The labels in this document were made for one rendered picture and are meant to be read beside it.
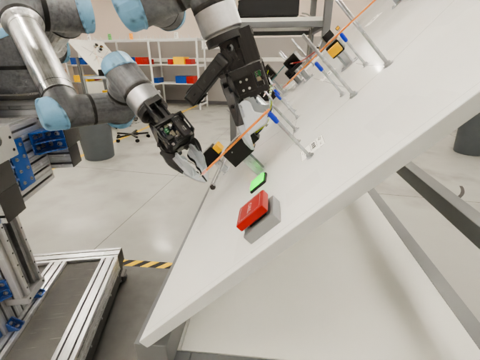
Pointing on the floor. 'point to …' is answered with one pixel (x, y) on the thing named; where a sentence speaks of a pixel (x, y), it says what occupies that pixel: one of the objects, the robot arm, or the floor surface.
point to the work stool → (130, 133)
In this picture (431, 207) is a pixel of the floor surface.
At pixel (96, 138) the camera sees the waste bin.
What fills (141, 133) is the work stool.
